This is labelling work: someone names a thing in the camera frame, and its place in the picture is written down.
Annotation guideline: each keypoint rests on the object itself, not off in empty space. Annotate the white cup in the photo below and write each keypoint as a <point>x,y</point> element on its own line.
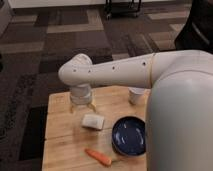
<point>135,94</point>

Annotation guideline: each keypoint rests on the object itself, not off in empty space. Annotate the black office chair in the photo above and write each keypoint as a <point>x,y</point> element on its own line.
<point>197,33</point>

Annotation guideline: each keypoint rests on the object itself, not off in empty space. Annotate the dark blue ceramic bowl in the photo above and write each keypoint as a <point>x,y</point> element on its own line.
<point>128,136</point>

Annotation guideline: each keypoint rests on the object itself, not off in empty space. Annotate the orange carrot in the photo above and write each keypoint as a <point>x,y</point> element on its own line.
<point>102,158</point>

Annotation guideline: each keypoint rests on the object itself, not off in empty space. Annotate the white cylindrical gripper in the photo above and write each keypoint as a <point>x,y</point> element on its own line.
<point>81,95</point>

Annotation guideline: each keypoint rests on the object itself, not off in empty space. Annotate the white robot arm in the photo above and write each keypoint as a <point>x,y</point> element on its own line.
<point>179,112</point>

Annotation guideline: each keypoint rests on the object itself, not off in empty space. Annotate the black rolling cart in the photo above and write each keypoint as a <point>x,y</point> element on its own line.
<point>131,7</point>

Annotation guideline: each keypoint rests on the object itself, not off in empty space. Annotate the white sponge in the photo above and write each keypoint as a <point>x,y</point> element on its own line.
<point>93,121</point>

